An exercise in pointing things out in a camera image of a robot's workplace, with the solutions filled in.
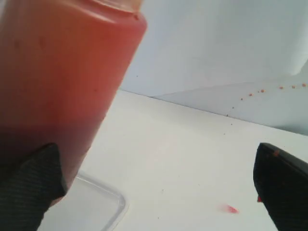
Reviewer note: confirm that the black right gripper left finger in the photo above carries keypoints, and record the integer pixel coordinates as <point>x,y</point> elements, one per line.
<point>28,187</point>

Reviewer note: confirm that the white rectangular tray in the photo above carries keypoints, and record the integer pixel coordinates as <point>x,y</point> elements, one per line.
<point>90,205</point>

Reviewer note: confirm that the red sauce squeeze bottle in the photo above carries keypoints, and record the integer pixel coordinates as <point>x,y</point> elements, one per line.
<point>61,63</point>

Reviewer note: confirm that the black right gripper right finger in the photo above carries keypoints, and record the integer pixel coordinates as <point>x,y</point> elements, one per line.
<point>281,182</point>

